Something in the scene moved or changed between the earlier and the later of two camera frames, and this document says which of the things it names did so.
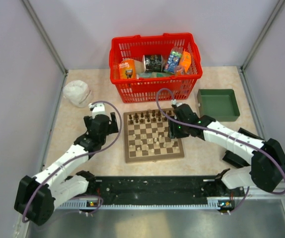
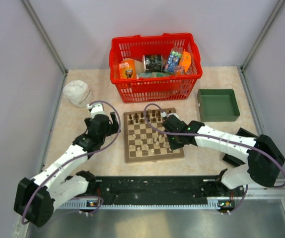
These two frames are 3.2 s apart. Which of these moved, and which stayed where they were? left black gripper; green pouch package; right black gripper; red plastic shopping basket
Moved: right black gripper
Stayed: green pouch package; red plastic shopping basket; left black gripper
